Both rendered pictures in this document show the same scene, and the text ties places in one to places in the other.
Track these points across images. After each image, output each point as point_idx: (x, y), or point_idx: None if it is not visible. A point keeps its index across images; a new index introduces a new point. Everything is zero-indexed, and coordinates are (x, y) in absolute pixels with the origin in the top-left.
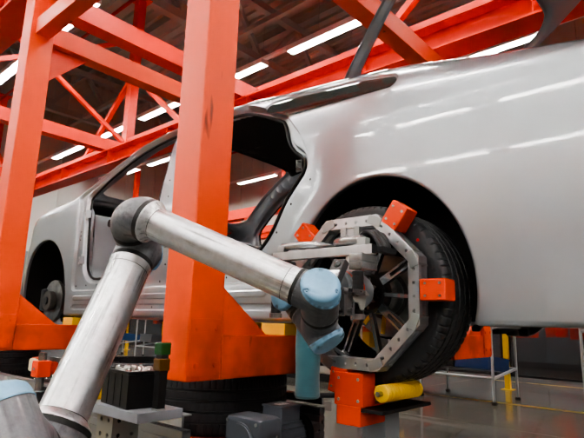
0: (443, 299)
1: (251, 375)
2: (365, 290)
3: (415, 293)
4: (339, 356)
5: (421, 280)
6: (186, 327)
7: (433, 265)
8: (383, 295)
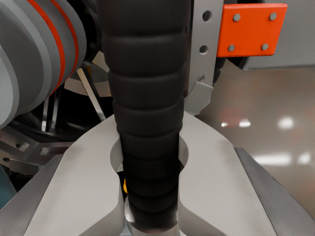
0: (270, 54)
1: None
2: (225, 138)
3: (210, 42)
4: (49, 159)
5: (230, 9)
6: None
7: None
8: (100, 35)
